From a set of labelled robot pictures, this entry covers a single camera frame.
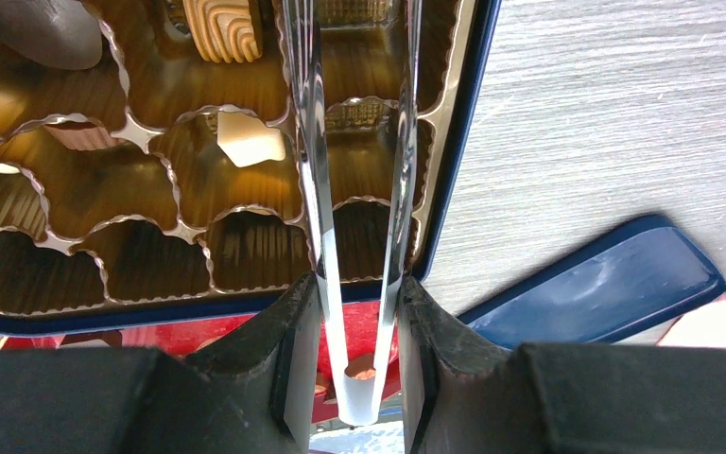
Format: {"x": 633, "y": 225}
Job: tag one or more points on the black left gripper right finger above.
{"x": 463, "y": 394}

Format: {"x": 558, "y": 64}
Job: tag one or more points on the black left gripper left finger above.
{"x": 251, "y": 391}

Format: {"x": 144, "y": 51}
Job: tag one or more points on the blue tin lid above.
{"x": 642, "y": 273}

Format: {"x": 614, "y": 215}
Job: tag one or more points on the metal tongs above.
{"x": 358, "y": 400}

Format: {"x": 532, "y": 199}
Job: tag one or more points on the red round tray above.
{"x": 183, "y": 338}

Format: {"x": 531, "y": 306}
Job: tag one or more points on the white square chocolate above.
{"x": 247, "y": 141}

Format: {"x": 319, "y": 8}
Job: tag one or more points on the blue chocolate tin box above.
{"x": 117, "y": 206}

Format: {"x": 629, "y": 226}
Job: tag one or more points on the ridged caramel chocolate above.
{"x": 225, "y": 31}

